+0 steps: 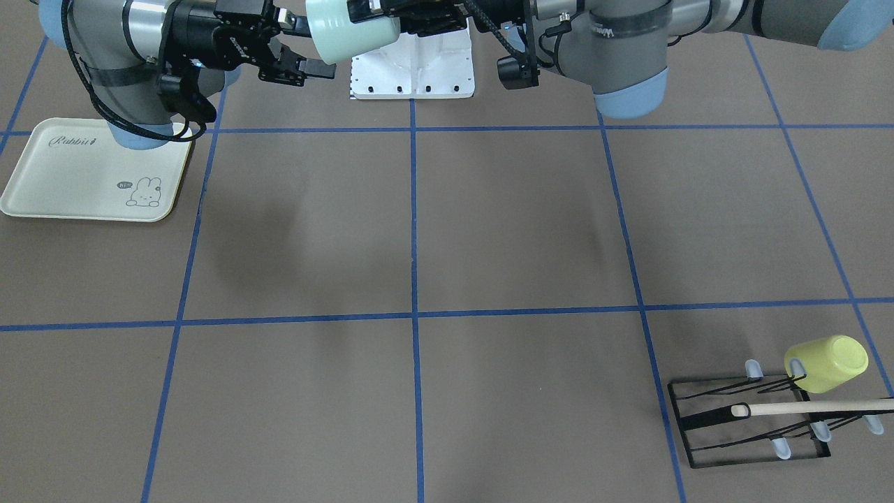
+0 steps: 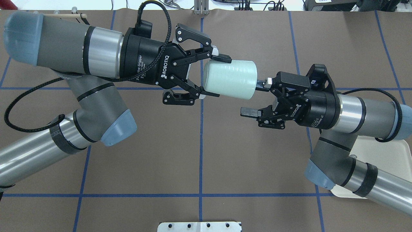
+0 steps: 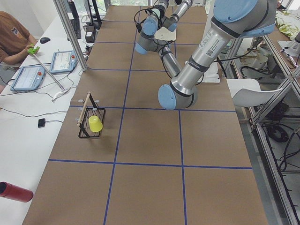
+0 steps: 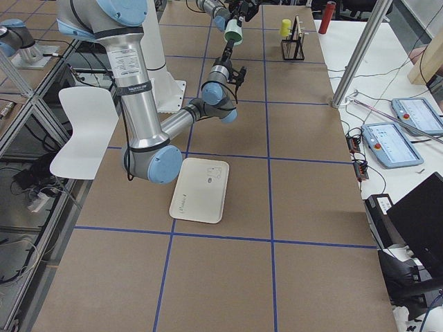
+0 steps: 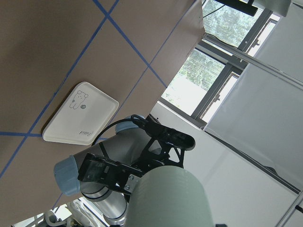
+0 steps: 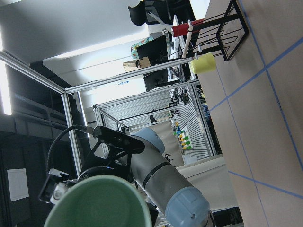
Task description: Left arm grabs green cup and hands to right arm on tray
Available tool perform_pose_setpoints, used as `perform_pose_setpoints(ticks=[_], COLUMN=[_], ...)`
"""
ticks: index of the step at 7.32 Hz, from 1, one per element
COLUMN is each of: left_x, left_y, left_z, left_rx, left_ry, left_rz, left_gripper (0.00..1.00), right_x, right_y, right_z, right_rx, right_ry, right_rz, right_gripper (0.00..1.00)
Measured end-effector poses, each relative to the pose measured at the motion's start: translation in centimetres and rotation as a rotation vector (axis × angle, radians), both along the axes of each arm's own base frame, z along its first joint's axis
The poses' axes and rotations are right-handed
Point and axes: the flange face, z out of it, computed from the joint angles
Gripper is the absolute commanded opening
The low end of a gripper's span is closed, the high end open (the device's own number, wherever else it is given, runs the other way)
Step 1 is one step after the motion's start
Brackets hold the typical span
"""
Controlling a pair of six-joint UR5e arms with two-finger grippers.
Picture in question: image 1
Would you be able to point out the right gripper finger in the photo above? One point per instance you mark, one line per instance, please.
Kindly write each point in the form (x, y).
(281, 65)
(283, 21)

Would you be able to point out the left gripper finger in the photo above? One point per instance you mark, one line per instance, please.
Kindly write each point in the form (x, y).
(364, 10)

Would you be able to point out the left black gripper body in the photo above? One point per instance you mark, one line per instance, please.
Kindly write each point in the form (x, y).
(504, 10)

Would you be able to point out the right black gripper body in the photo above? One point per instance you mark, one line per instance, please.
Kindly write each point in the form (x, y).
(193, 29)

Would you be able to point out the mint green plastic cup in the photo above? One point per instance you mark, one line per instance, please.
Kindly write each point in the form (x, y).
(337, 38)

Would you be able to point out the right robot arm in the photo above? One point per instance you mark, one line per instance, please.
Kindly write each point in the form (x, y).
(151, 67)

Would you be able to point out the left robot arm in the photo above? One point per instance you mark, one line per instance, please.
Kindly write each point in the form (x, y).
(619, 48)

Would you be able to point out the cream rabbit print tray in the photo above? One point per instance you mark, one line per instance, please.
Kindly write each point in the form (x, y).
(75, 169)

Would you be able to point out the yellow plastic cup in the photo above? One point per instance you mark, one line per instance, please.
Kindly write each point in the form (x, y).
(822, 365)

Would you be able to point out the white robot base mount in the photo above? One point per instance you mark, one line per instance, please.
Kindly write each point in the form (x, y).
(432, 68)

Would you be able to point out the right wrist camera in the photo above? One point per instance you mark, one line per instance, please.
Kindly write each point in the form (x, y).
(180, 94)

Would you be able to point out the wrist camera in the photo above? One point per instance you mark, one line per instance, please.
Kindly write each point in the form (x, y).
(180, 94)
(520, 68)

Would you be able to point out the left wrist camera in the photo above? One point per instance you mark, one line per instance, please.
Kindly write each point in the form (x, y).
(520, 68)

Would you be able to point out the black wire cup rack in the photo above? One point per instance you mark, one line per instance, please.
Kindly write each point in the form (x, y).
(758, 417)

